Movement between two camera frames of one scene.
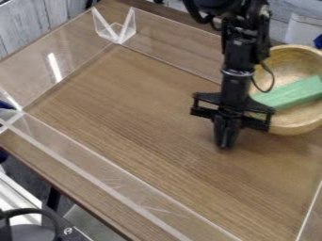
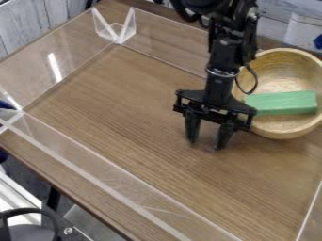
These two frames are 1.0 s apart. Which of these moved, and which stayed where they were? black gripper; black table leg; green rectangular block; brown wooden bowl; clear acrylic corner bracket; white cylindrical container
Moved: green rectangular block; black gripper; brown wooden bowl
Stayed: black table leg; white cylindrical container; clear acrylic corner bracket
